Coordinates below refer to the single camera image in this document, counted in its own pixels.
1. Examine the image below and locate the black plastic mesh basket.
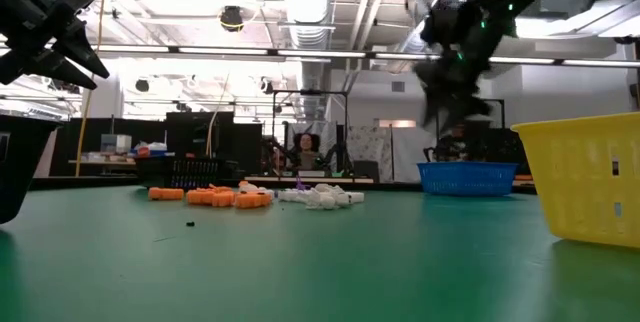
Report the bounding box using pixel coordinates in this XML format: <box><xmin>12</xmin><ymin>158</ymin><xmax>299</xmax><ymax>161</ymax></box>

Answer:
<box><xmin>133</xmin><ymin>155</ymin><xmax>224</xmax><ymax>189</ymax></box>
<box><xmin>0</xmin><ymin>114</ymin><xmax>60</xmax><ymax>224</ymax></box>

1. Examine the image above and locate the black round ceiling device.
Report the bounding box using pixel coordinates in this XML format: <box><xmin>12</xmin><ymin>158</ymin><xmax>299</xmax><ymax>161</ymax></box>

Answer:
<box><xmin>218</xmin><ymin>5</ymin><xmax>246</xmax><ymax>33</ymax></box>

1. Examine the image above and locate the black aluminium table frame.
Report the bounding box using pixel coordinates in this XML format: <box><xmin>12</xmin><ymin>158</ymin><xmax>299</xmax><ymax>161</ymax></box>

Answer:
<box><xmin>24</xmin><ymin>174</ymin><xmax>539</xmax><ymax>194</ymax></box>

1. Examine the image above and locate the blue plastic mesh basket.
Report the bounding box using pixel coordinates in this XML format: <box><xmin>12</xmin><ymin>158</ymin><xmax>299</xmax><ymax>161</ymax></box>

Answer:
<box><xmin>417</xmin><ymin>160</ymin><xmax>519</xmax><ymax>198</ymax></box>

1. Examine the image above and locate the white storage box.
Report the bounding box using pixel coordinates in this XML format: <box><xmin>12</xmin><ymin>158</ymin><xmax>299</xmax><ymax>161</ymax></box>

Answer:
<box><xmin>100</xmin><ymin>134</ymin><xmax>133</xmax><ymax>155</ymax></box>

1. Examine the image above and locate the black partition wall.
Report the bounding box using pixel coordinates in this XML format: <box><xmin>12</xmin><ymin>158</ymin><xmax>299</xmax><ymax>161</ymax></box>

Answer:
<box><xmin>52</xmin><ymin>110</ymin><xmax>264</xmax><ymax>179</ymax></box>

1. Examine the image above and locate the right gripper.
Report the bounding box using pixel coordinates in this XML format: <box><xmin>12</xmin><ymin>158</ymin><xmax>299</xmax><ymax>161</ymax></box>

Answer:
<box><xmin>413</xmin><ymin>46</ymin><xmax>496</xmax><ymax>128</ymax></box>

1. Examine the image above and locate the yellow plastic mesh basket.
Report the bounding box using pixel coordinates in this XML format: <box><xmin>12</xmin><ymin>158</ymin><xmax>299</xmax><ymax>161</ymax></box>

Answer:
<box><xmin>509</xmin><ymin>110</ymin><xmax>640</xmax><ymax>250</ymax></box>

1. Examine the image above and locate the black metal stand frame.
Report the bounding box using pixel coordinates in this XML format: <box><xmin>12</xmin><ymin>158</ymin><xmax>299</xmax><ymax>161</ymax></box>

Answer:
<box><xmin>271</xmin><ymin>89</ymin><xmax>350</xmax><ymax>176</ymax></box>

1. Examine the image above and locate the thin beige hanging cable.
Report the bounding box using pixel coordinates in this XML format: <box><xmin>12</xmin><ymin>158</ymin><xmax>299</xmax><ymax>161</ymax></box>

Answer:
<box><xmin>204</xmin><ymin>71</ymin><xmax>232</xmax><ymax>159</ymax></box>

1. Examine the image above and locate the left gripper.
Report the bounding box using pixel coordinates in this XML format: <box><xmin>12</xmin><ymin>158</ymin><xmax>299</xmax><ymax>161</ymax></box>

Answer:
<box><xmin>0</xmin><ymin>0</ymin><xmax>110</xmax><ymax>91</ymax></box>

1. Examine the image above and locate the long LED light bar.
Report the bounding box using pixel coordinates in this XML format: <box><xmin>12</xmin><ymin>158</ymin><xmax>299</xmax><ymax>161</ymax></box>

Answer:
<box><xmin>0</xmin><ymin>40</ymin><xmax>640</xmax><ymax>69</ymax></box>

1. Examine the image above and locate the person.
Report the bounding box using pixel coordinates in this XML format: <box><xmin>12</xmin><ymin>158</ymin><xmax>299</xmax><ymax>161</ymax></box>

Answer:
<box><xmin>424</xmin><ymin>121</ymin><xmax>481</xmax><ymax>163</ymax></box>
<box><xmin>287</xmin><ymin>131</ymin><xmax>326</xmax><ymax>173</ymax></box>

